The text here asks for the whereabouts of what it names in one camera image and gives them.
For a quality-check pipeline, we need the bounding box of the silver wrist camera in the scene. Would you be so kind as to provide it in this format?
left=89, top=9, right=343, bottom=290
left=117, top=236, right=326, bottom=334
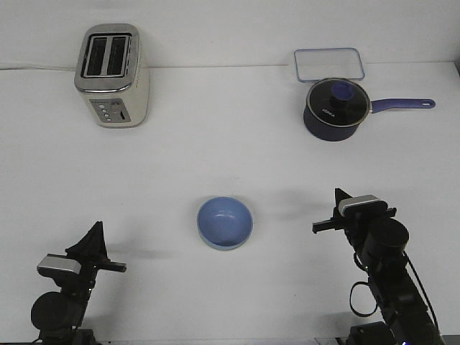
left=37, top=254, right=81, bottom=277
left=337, top=195, right=381, bottom=216

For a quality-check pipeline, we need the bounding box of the white toaster power cable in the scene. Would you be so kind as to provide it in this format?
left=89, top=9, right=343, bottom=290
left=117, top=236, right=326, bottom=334
left=0, top=63, right=78, bottom=72

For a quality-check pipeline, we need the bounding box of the silver two-slot toaster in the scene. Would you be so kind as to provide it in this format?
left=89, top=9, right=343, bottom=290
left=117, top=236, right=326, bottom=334
left=74, top=23, right=150, bottom=128

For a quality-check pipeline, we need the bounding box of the dark blue saucepan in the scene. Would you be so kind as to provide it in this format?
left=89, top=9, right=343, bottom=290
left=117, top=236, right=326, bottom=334
left=303, top=98, right=436, bottom=142

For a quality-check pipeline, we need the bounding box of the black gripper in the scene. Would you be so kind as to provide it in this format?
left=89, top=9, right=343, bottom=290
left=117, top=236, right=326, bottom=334
left=312, top=188, right=397, bottom=244
left=65, top=221, right=127, bottom=288

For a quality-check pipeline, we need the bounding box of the clear rectangular container lid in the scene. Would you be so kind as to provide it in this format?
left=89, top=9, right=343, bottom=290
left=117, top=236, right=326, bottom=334
left=294, top=47, right=365, bottom=83

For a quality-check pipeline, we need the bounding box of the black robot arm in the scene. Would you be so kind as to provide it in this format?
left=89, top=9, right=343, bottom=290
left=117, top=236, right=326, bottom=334
left=31, top=221, right=127, bottom=344
left=312, top=188, right=444, bottom=344

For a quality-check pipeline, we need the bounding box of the glass pot lid blue knob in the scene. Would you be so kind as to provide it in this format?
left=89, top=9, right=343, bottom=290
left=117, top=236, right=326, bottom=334
left=306, top=78, right=371, bottom=127

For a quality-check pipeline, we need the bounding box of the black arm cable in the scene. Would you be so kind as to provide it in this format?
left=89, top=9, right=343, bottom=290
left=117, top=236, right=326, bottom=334
left=349, top=251, right=439, bottom=335

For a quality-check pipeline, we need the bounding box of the blue bowl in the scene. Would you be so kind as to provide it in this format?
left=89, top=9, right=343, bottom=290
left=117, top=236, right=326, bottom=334
left=196, top=196, right=253, bottom=251

